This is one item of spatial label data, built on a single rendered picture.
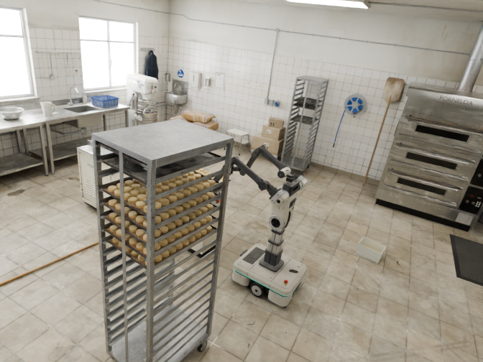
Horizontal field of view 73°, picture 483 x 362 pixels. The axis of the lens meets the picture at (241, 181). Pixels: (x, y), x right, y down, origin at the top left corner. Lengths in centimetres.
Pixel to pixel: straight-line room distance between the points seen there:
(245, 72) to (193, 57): 137
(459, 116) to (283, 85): 325
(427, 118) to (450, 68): 124
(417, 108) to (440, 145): 65
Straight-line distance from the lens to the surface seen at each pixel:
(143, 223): 184
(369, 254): 452
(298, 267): 358
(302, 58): 696
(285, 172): 299
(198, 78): 794
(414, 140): 577
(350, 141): 690
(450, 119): 575
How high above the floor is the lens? 240
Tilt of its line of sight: 24 degrees down
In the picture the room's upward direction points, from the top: 8 degrees clockwise
